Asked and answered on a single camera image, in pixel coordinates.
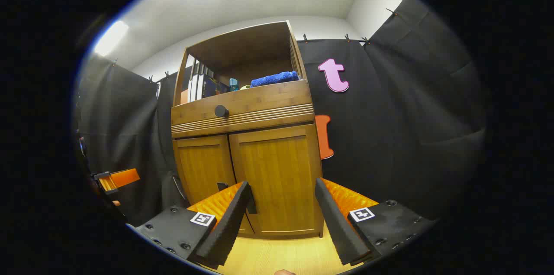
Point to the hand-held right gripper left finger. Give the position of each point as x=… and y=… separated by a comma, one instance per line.
x=229, y=223

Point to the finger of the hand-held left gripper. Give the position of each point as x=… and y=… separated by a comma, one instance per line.
x=123, y=178

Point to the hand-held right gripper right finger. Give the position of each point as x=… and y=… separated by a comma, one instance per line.
x=337, y=223

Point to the wooden cabinet door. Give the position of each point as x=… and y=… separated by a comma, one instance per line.
x=203, y=166
x=281, y=171

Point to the wooden double-door shoe cabinet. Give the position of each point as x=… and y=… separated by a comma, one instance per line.
x=242, y=43

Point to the wooden cabinet drawer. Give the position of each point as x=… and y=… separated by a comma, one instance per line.
x=268, y=101

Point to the black round drawer knob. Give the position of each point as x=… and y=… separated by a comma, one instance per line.
x=221, y=111

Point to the black backdrop cloth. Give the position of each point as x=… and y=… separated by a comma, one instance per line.
x=389, y=114

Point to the teal bottle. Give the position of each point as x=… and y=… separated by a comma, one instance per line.
x=233, y=85

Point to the blue folded towel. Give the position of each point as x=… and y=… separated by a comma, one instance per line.
x=275, y=79

